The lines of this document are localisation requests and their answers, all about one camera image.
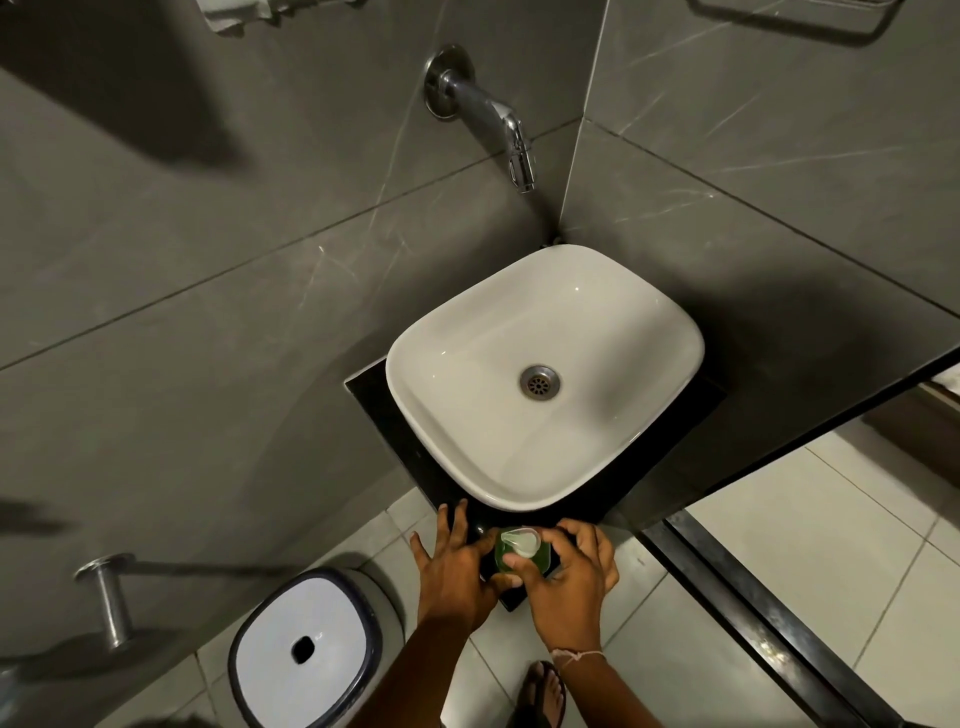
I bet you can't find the white ceramic sink basin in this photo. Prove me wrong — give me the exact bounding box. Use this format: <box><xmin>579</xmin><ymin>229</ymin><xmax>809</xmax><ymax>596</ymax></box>
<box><xmin>384</xmin><ymin>243</ymin><xmax>706</xmax><ymax>513</ymax></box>

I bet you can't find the chrome wall paper holder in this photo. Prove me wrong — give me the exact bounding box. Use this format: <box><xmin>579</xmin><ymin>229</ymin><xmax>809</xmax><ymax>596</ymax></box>
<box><xmin>72</xmin><ymin>552</ymin><xmax>141</xmax><ymax>651</ymax></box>

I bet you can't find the brown wooden furniture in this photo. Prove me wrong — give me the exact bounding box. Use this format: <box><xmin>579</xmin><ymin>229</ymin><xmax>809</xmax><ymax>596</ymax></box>
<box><xmin>846</xmin><ymin>365</ymin><xmax>960</xmax><ymax>453</ymax></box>

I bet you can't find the chrome wall tap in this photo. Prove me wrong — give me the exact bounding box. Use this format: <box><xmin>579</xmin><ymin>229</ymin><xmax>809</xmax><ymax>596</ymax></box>
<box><xmin>423</xmin><ymin>45</ymin><xmax>538</xmax><ymax>195</ymax></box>

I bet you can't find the black sandal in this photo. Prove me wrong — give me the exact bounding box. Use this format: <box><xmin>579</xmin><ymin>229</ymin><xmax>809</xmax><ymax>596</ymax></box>
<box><xmin>514</xmin><ymin>660</ymin><xmax>569</xmax><ymax>728</ymax></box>

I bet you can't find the chrome sink drain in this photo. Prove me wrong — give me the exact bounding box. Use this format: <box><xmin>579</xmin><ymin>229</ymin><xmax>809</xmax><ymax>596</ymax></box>
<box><xmin>518</xmin><ymin>363</ymin><xmax>561</xmax><ymax>401</ymax></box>

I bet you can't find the chrome towel rack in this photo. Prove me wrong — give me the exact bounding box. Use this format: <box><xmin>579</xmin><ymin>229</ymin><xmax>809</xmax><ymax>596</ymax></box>
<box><xmin>685</xmin><ymin>0</ymin><xmax>906</xmax><ymax>48</ymax></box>

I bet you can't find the white lidded waste bin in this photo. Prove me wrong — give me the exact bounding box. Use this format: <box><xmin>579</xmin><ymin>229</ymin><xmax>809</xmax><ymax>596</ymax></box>
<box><xmin>228</xmin><ymin>567</ymin><xmax>408</xmax><ymax>728</ymax></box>

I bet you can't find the green soap pump bottle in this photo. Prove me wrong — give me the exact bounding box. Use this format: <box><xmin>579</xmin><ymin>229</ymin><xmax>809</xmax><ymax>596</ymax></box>
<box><xmin>491</xmin><ymin>525</ymin><xmax>561</xmax><ymax>594</ymax></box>

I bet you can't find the person's foot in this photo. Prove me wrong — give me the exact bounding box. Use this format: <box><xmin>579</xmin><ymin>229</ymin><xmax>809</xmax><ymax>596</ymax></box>
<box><xmin>525</xmin><ymin>661</ymin><xmax>568</xmax><ymax>728</ymax></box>

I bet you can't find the black door threshold strip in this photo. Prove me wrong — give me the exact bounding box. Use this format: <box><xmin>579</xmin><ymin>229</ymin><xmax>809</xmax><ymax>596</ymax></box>
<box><xmin>639</xmin><ymin>510</ymin><xmax>910</xmax><ymax>728</ymax></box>

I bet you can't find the person's right hand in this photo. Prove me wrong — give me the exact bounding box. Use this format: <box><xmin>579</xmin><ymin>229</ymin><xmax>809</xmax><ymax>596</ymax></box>
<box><xmin>501</xmin><ymin>519</ymin><xmax>621</xmax><ymax>653</ymax></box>

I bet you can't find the person's left hand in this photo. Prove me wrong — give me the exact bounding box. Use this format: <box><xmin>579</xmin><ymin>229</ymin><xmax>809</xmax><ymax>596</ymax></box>
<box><xmin>410</xmin><ymin>500</ymin><xmax>503</xmax><ymax>633</ymax></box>

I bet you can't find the white hanging towel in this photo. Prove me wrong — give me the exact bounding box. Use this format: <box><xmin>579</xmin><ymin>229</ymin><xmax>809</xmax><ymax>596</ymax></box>
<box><xmin>195</xmin><ymin>0</ymin><xmax>354</xmax><ymax>35</ymax></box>

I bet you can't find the person's right forearm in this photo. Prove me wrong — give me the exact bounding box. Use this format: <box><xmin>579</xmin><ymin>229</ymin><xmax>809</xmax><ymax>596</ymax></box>
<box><xmin>551</xmin><ymin>649</ymin><xmax>666</xmax><ymax>728</ymax></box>

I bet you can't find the black stone counter slab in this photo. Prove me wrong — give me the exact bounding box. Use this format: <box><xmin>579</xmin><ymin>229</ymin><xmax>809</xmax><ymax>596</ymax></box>
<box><xmin>343</xmin><ymin>352</ymin><xmax>729</xmax><ymax>613</ymax></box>

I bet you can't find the person's left forearm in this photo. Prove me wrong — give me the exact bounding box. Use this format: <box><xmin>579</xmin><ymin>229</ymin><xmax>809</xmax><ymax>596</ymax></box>
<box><xmin>366</xmin><ymin>619</ymin><xmax>483</xmax><ymax>728</ymax></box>

